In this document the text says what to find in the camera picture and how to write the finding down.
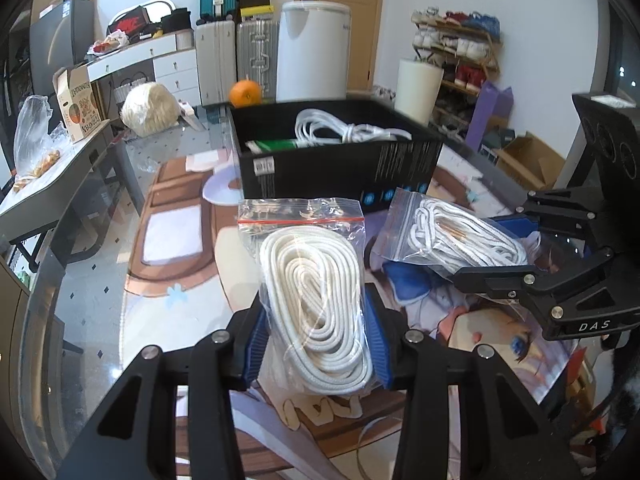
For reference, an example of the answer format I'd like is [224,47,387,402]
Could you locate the pale round wrapped bundle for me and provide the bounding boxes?
[121,82,183,137]

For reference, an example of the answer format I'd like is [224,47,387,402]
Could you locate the printed cartoon desk mat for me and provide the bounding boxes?
[125,157,596,480]

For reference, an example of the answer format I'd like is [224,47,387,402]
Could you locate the grey side table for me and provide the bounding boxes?
[0,120,132,273]

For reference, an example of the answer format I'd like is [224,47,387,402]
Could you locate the plate of food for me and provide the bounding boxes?
[90,30,126,56]

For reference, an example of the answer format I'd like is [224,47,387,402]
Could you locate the white power cable bundle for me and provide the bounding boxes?
[295,108,413,148]

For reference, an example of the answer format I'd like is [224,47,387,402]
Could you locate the black bag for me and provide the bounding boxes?
[161,7,193,33]

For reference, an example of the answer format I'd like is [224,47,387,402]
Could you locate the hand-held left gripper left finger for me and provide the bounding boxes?
[57,305,266,480]

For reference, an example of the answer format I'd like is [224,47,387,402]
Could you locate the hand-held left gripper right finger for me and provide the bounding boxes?
[364,285,583,480]

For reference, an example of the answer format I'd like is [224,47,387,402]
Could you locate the grey refrigerator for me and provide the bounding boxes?
[30,0,96,81]

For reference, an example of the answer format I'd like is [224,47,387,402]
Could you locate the dark box with yellow stripe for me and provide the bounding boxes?
[237,0,275,21]

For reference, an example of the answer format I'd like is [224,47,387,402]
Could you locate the rows of shoes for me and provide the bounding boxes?
[412,8,502,131]

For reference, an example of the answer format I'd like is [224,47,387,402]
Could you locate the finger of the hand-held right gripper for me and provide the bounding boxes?
[452,247,616,307]
[492,187,598,241]

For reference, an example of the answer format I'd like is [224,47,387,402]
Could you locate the white paper roll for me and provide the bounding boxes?
[396,57,444,126]

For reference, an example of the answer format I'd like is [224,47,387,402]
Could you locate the brown cardboard box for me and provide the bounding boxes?
[492,131,568,191]

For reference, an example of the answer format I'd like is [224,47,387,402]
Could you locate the printed cardboard carton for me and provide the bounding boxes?
[53,66,112,143]

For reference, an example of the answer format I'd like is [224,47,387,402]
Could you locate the silver suitcase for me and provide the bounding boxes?
[236,20,280,101]

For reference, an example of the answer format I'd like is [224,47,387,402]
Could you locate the green sachet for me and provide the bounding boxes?
[245,138,301,154]

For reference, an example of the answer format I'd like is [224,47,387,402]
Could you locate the white suitcase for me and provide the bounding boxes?
[194,21,237,107]

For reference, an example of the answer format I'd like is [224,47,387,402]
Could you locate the orange fruit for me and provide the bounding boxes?
[229,80,262,108]

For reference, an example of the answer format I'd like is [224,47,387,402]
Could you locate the white drawer desk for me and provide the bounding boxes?
[87,30,201,108]

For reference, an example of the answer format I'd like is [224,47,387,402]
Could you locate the clear plastic snack bag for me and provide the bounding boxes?
[12,95,68,192]

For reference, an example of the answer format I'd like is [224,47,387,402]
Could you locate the pale pink card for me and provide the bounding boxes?
[186,149,235,175]

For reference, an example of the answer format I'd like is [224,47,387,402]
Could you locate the small white device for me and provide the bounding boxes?
[177,101,201,132]

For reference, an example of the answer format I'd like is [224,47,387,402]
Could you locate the bagged white rope coil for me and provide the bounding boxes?
[372,187,543,281]
[236,198,386,396]

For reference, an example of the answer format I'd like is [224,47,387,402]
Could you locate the purple paper bag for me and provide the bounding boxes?
[465,85,515,153]

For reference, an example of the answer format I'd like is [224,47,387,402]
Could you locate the wooden shoe rack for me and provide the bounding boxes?
[411,8,503,133]

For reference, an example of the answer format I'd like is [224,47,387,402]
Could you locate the white electric kettle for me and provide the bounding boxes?
[276,1,351,103]

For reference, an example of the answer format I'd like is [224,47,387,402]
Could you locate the red and black box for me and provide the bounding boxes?
[107,6,151,36]

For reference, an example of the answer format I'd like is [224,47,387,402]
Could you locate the black cardboard box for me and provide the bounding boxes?
[227,99,443,216]

